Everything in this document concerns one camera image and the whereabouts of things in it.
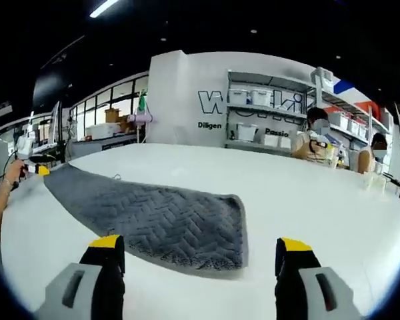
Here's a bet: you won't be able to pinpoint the white floor stand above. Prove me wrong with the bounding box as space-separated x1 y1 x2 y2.
136 89 149 145

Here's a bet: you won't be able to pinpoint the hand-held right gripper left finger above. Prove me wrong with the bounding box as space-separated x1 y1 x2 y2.
36 234 126 320

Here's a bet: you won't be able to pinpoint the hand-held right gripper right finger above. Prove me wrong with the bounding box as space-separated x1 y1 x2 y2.
275 237 363 320

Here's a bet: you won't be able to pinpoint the lilac rolled mat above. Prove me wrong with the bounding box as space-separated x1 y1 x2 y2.
126 113 157 125

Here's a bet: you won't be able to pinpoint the ceiling light strip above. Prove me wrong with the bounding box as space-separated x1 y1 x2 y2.
89 0 120 18

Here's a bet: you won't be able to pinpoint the white table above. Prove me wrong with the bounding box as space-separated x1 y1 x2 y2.
0 141 400 320

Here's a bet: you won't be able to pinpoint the brown cardboard box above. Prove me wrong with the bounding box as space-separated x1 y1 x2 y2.
103 108 131 133

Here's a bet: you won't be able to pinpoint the white plastic crate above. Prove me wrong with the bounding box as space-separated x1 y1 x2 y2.
85 123 117 140

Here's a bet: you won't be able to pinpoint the grey towel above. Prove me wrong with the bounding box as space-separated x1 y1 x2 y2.
42 163 249 273

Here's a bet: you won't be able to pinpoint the tilted white board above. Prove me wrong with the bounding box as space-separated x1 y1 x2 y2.
49 99 63 147

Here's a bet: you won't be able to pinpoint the green hanging cloth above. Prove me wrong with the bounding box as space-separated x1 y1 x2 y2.
137 89 150 113

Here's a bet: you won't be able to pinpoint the grey plastic crate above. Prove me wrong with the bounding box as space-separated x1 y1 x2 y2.
311 66 336 91

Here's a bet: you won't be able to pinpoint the left wrist bracelet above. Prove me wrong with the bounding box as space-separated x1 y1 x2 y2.
2 178 20 193

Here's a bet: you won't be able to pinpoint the dark counter cabinet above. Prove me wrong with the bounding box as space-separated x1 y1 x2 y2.
68 133 147 161

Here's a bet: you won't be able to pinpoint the person's left hand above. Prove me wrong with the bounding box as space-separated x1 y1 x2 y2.
5 159 30 191

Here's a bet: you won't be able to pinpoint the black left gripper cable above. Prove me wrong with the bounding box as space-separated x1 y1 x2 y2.
1 151 23 181

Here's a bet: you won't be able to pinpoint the black light stand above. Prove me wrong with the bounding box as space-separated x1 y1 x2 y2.
55 106 75 165

